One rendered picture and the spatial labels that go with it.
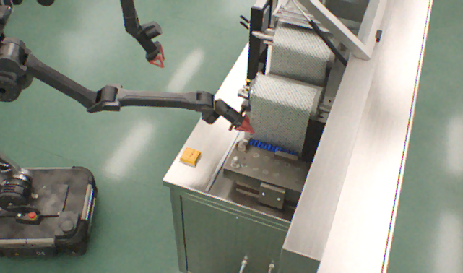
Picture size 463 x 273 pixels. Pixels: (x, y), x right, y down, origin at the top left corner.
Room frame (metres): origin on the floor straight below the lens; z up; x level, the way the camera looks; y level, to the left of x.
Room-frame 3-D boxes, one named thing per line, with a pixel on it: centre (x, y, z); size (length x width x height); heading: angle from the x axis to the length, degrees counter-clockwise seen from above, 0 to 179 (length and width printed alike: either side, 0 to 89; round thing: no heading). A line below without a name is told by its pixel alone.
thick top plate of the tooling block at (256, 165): (1.21, -0.18, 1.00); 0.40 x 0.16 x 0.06; 71
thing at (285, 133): (1.34, -0.17, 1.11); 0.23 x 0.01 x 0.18; 71
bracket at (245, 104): (1.48, -0.06, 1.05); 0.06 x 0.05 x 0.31; 71
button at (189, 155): (1.36, 0.19, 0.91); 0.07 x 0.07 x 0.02; 71
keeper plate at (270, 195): (1.12, -0.16, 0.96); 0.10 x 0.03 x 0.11; 71
